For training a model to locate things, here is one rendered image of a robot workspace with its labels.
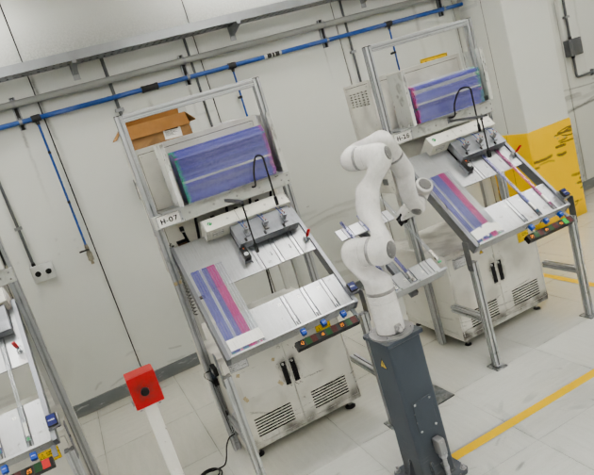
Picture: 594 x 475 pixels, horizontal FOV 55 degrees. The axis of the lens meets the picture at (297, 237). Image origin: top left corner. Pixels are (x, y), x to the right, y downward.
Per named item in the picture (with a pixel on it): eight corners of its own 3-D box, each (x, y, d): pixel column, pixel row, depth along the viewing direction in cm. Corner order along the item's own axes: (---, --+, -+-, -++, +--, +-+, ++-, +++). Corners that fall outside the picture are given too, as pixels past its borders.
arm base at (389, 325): (423, 327, 236) (412, 286, 232) (387, 347, 229) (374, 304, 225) (396, 318, 253) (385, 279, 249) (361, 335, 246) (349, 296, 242)
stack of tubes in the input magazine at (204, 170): (278, 172, 307) (263, 123, 301) (189, 204, 290) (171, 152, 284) (270, 172, 319) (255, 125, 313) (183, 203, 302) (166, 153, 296)
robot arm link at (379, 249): (368, 267, 240) (402, 265, 230) (351, 266, 231) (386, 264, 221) (363, 150, 245) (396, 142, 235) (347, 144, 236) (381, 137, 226)
